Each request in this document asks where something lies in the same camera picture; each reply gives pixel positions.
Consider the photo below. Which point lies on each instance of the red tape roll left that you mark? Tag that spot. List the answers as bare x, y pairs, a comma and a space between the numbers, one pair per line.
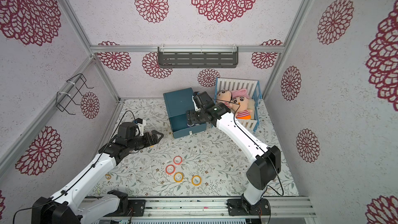
170, 169

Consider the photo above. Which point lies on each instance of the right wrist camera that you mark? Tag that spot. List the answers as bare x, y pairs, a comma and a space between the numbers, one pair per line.
202, 101

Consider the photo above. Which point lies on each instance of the red tape roll upper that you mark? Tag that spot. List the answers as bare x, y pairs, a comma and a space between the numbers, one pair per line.
177, 160

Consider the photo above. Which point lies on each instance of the black wire wall rack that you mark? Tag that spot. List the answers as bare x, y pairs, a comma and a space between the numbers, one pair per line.
65, 98

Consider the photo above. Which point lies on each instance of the orange tape roll right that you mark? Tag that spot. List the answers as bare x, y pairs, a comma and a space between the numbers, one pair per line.
196, 180

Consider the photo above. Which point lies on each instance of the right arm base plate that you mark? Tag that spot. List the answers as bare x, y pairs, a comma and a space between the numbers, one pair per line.
241, 207

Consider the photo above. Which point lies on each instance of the grey wall shelf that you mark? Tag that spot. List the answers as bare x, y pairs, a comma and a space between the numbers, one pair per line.
198, 57

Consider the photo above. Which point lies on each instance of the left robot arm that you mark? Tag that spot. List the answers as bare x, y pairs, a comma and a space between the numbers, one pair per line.
63, 207

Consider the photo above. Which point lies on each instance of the red tape roll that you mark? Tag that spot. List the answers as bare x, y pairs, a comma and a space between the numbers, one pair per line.
177, 160
170, 169

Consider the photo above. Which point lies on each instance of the orange tape roll left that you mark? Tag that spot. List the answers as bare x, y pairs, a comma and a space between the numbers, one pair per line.
178, 177

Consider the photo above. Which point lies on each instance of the plush doll blue outfit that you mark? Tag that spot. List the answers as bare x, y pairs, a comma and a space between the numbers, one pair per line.
224, 96

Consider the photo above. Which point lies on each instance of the white blue toy crib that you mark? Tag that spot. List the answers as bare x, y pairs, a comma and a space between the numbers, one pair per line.
247, 88

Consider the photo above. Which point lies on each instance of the teal top drawer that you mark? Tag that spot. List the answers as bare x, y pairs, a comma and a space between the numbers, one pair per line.
180, 127

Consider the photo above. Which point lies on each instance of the plush doll striped shirt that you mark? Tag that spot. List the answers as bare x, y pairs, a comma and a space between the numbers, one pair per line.
240, 107

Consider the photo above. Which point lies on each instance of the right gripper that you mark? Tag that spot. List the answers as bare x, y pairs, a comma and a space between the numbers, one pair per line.
193, 117

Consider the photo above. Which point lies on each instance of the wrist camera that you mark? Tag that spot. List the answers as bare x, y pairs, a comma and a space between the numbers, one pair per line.
202, 101
129, 130

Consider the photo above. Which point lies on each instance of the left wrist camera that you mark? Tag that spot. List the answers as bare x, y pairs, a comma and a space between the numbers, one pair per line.
129, 130

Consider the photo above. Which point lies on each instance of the orange tape roll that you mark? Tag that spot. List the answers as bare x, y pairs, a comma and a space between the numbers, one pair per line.
196, 180
178, 177

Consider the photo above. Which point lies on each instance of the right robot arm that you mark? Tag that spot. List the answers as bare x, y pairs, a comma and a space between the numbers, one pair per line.
265, 160

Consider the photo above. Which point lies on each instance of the teal drawer cabinet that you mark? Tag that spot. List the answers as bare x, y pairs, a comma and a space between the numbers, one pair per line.
178, 103

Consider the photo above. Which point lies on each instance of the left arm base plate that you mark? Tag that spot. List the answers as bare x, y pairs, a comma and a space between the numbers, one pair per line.
133, 207

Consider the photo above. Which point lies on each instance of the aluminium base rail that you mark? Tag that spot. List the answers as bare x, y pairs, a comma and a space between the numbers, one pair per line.
216, 207

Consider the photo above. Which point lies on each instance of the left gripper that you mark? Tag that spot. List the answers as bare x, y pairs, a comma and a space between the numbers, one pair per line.
149, 141

